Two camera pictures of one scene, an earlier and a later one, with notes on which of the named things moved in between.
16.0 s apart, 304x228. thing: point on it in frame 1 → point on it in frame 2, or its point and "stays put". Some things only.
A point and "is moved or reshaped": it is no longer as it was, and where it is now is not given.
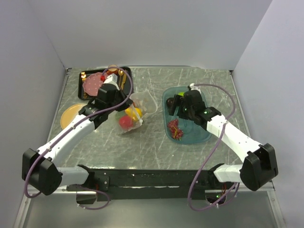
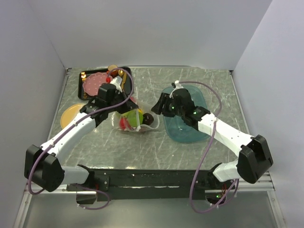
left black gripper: [125, 106] stays put
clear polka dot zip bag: [131, 118] is moved or reshaped
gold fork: [83, 76] stays put
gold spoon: [120, 72] stays put
